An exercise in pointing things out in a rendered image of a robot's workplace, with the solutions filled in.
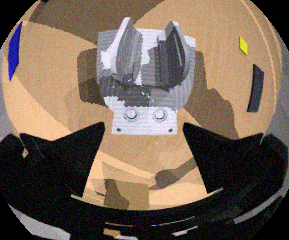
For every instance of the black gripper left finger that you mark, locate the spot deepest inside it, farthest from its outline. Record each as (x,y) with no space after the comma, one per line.
(70,157)

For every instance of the small yellow square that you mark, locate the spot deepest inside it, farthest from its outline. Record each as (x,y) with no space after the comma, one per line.
(243,45)

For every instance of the blue rectangular plate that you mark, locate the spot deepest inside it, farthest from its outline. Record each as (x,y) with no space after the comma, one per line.
(13,53)

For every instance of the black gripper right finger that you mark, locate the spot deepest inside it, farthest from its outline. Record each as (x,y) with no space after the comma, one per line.
(215,155)

